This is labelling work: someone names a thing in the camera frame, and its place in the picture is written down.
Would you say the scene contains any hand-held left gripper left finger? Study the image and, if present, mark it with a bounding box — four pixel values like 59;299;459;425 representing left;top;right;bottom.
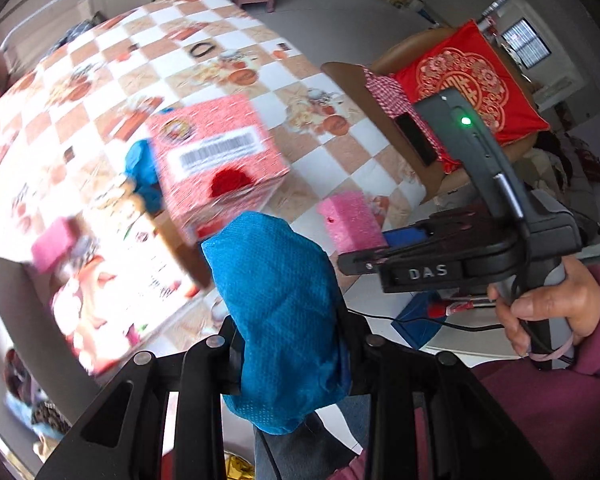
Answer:
40;317;242;480

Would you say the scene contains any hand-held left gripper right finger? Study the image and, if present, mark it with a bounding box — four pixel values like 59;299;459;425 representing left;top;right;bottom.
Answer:
337;305;551;480

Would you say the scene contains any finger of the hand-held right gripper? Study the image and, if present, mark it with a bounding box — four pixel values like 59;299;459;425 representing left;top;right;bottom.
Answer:
382;226;432;249
337;249;397;277

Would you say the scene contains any pink sponge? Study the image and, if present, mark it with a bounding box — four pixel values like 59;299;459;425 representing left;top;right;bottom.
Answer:
31;217;78;273
317;192;388;253

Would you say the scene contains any teal blue cloth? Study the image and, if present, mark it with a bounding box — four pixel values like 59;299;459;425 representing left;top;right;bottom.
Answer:
201;211;353;436
124;139;167;213

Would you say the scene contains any person's right forearm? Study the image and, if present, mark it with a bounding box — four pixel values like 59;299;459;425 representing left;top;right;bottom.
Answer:
472;265;600;480

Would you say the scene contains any person's right hand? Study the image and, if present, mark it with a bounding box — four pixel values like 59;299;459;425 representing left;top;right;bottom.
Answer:
487;259;600;362

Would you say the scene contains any blue bag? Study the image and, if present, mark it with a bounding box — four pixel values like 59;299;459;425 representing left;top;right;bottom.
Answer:
392;292;449;351

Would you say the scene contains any wooden chair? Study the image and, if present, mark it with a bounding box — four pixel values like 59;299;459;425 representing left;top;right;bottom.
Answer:
321;25;538;206

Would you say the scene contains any person's magenta sweater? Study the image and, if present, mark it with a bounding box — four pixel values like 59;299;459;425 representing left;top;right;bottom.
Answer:
330;405;431;480

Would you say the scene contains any black phone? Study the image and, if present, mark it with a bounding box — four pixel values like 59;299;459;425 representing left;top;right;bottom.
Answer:
396;112;438;167

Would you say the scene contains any person's jeans leg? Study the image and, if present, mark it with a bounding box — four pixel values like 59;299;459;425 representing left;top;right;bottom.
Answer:
252;395;371;480

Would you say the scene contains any yellow foil bag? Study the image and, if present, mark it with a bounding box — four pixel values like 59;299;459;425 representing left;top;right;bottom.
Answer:
225;452;256;480

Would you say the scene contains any floral tissue pack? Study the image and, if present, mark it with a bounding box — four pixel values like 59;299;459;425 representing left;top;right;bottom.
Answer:
50;195;211;376

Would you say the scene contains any red embroidered cushion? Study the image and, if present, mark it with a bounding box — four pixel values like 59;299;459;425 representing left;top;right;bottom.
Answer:
392;20;551;173

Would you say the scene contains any red checked cloth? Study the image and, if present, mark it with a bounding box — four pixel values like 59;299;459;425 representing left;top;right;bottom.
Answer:
362;67;446;161

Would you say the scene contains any pink patterned carton box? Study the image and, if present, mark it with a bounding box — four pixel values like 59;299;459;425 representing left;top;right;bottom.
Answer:
147;92;292;243

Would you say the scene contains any barred window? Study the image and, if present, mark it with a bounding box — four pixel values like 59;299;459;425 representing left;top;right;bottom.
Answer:
500;17;552;69

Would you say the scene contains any checkered printed tablecloth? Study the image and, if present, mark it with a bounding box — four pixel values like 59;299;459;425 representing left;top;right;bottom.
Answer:
0;0;426;376

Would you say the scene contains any dark clothes pile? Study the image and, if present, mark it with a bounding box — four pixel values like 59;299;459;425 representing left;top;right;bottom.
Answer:
55;17;106;51

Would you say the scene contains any beige folding chair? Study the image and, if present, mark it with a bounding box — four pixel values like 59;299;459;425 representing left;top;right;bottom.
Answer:
0;0;96;76

